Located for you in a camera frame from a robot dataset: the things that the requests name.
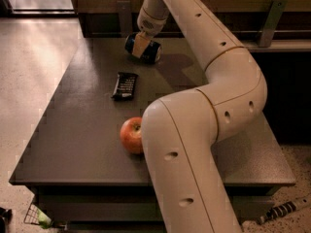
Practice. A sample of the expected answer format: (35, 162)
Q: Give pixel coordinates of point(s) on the metal shelf bracket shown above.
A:
(125, 17)
(272, 19)

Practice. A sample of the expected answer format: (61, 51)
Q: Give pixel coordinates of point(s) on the striped black white stick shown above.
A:
(285, 209)

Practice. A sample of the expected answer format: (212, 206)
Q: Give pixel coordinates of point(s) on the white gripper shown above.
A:
(150, 25)

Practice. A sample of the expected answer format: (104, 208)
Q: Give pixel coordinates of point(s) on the right metal shelf bracket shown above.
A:
(272, 19)

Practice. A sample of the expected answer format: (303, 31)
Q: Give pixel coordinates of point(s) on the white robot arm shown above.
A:
(178, 130)

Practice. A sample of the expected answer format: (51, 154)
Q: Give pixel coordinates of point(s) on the wire basket with green item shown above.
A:
(34, 216)

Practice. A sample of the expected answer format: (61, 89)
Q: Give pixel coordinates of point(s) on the blue pepsi can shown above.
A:
(152, 53)

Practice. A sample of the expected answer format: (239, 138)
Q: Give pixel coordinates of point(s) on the red apple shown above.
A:
(130, 135)

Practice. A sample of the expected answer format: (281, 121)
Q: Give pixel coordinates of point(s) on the black chocolate bar wrapper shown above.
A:
(125, 86)

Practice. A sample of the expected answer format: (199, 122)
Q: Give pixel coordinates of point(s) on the grey cabinet table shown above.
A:
(79, 171)

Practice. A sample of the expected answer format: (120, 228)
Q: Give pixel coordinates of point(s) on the wooden wall shelf rail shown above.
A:
(245, 18)

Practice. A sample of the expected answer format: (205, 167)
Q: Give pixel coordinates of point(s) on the left metal shelf bracket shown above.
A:
(125, 17)

